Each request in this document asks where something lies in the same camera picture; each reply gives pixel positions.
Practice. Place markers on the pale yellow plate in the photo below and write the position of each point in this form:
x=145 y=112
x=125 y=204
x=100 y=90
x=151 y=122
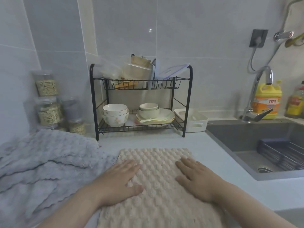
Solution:
x=169 y=121

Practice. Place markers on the person's right forearm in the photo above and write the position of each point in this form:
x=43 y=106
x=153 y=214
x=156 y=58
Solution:
x=249 y=206

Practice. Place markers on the sauce bottle yellow label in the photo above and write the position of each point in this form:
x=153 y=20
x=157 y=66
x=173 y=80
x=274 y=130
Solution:
x=295 y=104

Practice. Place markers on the person's right hand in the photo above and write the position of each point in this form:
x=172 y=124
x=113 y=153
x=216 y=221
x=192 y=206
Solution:
x=202 y=182

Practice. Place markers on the white plastic basket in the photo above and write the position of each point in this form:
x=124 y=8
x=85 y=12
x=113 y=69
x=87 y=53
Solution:
x=197 y=127

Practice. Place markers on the white red printed mat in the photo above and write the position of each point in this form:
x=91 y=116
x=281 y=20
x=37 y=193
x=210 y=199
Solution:
x=131 y=122

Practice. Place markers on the yellow orange cloth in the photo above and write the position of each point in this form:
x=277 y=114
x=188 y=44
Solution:
x=124 y=84

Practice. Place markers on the white floral bowl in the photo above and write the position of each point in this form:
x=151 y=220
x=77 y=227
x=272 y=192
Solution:
x=115 y=120

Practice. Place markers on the cream plastic spoon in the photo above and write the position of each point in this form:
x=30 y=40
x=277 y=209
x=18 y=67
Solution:
x=147 y=120

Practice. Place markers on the person's left forearm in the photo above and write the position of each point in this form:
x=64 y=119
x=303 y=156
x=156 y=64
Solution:
x=71 y=211

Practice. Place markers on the person's left hand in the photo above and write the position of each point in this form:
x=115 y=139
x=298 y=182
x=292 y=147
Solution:
x=116 y=185

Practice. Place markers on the beige fluffy towel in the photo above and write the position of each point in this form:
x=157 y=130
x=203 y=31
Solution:
x=156 y=163

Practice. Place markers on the black wall socket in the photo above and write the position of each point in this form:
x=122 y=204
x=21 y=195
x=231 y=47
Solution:
x=257 y=37

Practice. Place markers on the dark blue sink rack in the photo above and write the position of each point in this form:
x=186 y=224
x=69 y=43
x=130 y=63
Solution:
x=270 y=142

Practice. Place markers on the cream plate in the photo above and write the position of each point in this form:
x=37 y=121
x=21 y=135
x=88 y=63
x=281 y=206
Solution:
x=166 y=115

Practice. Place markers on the white bowl red rim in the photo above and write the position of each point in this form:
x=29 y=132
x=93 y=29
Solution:
x=115 y=108

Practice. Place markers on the yellow detergent bottle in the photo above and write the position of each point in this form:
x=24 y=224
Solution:
x=268 y=102

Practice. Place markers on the grey kitchen sink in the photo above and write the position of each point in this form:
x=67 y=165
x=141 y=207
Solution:
x=237 y=137

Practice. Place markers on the cream bowl green rim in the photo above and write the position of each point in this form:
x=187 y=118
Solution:
x=149 y=114

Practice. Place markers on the grey corrugated pipe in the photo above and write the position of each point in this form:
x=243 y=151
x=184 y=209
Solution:
x=285 y=18

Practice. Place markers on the chrome kitchen faucet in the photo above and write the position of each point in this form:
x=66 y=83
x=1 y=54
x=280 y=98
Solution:
x=268 y=73

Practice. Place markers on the chrome water valve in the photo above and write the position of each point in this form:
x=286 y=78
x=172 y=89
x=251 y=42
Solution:
x=282 y=35

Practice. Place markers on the clear empty jar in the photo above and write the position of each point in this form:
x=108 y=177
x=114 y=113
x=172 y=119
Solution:
x=71 y=111

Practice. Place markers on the clear lid blue rim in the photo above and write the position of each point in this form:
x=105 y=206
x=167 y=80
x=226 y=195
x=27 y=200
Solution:
x=172 y=71

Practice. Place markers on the grey blue container lid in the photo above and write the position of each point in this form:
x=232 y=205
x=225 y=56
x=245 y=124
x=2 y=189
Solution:
x=152 y=73

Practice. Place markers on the small cream bowl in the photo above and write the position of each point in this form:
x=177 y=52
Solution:
x=148 y=106

